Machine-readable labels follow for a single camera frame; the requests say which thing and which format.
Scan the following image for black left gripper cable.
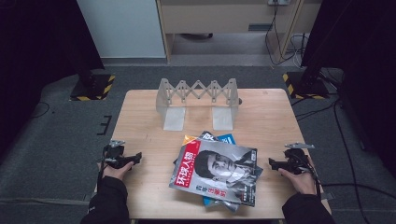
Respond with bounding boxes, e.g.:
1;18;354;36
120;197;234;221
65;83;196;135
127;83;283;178
96;146;109;194

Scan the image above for white cable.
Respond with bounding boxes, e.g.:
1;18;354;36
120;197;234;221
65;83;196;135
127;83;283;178
289;33;310;68

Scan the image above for white cabinet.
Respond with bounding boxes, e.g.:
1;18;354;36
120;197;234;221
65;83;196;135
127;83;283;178
76;0;167;60

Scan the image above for black tape mark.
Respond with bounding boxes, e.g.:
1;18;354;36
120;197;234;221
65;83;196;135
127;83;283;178
96;115;113;136

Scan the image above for thin black floor cable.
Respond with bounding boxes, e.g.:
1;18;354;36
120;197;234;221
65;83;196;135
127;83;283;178
30;100;51;119

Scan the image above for person's left hand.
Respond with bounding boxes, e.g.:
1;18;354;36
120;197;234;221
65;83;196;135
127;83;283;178
98;161;135;182

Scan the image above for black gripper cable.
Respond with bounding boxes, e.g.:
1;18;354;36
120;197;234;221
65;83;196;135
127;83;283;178
297;154;322;201
96;146;109;194

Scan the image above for person's right hand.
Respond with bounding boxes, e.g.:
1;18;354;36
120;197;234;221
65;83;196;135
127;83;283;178
277;157;318;196

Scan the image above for dark round chair base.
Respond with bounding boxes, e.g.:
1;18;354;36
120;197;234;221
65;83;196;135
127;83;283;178
179;33;215;41

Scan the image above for short black floor cable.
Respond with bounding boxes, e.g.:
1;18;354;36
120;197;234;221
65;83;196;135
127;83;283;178
293;98;341;122

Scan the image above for grey portrait cover magazine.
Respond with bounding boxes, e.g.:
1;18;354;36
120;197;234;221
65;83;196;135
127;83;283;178
168;138;259;208

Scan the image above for black stand striped base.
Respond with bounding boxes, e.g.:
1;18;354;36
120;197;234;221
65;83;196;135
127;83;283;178
69;63;117;103
282;0;354;101

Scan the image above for black hanging cable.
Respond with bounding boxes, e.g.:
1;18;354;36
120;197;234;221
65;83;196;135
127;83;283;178
264;3;301;66

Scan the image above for black curtain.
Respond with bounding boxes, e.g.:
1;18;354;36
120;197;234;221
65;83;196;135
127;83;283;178
301;0;396;171
0;0;106;158

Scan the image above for light wooden desk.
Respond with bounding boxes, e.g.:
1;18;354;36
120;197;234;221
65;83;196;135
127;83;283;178
155;0;323;63

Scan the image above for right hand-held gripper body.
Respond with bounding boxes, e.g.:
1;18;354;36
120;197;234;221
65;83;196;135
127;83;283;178
283;142;316;175

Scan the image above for blue book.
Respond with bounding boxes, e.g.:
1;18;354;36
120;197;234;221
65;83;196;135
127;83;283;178
202;133;237;207

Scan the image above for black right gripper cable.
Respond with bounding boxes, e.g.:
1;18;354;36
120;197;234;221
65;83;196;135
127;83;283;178
297;154;322;201

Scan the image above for grey expandable book rack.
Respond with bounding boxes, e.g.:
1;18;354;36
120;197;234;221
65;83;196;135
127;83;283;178
155;77;243;132

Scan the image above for long black floor cable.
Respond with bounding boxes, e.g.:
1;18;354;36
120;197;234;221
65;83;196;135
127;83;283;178
320;98;396;224

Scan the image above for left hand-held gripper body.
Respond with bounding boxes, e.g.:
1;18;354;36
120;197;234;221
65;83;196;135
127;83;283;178
104;139;134;170

